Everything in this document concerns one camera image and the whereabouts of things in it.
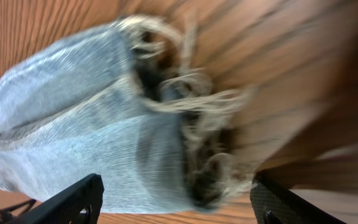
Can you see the light blue denim jeans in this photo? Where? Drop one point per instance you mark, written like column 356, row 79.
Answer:
column 120, row 100

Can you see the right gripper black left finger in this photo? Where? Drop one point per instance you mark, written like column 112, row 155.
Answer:
column 79, row 203

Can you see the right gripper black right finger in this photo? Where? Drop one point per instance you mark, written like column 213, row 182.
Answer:
column 274, row 204

